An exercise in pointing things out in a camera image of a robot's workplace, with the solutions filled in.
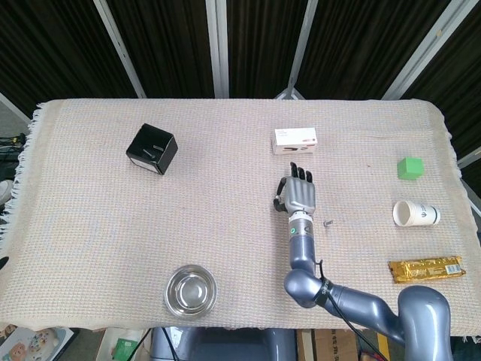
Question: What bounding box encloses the green package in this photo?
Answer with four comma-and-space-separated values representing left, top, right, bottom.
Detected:
112, 337, 138, 359

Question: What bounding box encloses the stainless steel bowl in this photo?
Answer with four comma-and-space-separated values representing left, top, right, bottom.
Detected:
165, 264, 219, 320

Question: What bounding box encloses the white stapler box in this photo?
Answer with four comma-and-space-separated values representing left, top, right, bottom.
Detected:
272, 127, 319, 156

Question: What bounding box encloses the gold snack bar wrapper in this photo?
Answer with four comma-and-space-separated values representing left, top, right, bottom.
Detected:
387, 255, 467, 285

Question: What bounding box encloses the white paper cup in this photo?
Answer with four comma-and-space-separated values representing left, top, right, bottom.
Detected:
392, 199, 441, 228

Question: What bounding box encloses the grey metal frame bar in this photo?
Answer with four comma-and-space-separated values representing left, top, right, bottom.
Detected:
455, 145, 481, 169
0, 91, 32, 126

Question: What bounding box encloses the brown cardboard box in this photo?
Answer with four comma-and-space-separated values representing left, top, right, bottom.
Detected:
296, 329, 358, 361

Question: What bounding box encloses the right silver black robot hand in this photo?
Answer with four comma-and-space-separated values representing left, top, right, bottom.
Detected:
272, 161, 318, 215

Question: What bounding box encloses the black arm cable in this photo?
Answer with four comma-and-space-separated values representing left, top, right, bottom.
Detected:
316, 259, 374, 361

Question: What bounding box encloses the black open cardboard box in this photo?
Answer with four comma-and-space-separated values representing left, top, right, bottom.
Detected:
125, 123, 178, 176

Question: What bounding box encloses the green cube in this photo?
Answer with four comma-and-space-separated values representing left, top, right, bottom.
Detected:
397, 156, 425, 182

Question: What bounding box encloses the colourful printed box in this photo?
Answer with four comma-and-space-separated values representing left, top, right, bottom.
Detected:
0, 324, 75, 361

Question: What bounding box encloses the grey metal frame post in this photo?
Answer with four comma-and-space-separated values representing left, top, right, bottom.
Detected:
92, 0, 147, 99
380, 0, 471, 101
204, 0, 231, 99
275, 0, 320, 100

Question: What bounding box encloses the grey robot torso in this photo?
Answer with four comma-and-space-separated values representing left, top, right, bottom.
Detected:
150, 326, 298, 361

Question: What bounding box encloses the beige woven tablecloth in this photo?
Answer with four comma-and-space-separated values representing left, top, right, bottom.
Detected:
0, 98, 481, 338

